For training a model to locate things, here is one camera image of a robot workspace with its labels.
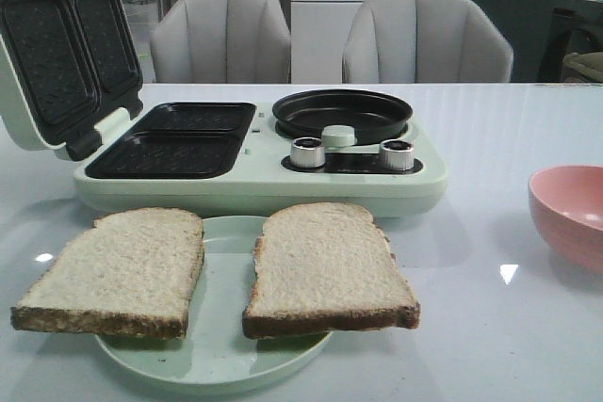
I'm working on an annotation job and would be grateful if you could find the white bread slice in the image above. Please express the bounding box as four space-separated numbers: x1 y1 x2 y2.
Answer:
242 202 420 339
10 207 204 339

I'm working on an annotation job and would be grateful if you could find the breakfast maker hinged lid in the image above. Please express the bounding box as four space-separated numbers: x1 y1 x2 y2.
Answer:
1 0 142 161

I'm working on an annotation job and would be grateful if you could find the pink bowl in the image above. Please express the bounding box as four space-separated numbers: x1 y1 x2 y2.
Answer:
529 165 602 274

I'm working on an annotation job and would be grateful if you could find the light green breakfast maker base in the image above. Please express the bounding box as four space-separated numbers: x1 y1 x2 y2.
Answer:
74 98 448 217

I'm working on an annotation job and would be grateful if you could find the left silver control knob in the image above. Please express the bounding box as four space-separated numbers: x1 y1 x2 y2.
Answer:
289 137 325 169

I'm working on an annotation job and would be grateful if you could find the silver control knob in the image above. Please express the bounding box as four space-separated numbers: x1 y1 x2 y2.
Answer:
379 139 415 171
289 137 325 169

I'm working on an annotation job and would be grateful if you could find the round black frying pan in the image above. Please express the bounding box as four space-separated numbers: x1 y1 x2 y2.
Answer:
272 88 413 145

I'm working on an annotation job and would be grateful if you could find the right silver control knob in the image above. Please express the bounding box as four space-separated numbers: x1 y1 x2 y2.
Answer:
379 139 415 171

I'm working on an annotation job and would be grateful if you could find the left grey upholstered chair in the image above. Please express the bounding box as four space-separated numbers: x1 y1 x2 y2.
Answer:
150 0 291 84

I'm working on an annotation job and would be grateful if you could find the grey upholstered chair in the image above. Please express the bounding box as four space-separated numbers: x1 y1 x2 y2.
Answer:
342 0 513 84
150 0 291 84

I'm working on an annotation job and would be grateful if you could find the right grey upholstered chair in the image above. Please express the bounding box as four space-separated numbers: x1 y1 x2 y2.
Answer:
342 0 513 84

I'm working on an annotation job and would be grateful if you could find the white refrigerator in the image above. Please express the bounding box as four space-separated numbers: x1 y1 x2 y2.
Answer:
290 0 366 85

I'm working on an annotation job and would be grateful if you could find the light green round plate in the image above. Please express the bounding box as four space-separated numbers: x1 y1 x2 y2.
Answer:
97 216 331 394

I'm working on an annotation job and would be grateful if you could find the dark appliance at right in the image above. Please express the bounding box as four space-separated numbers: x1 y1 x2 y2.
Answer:
537 0 602 82

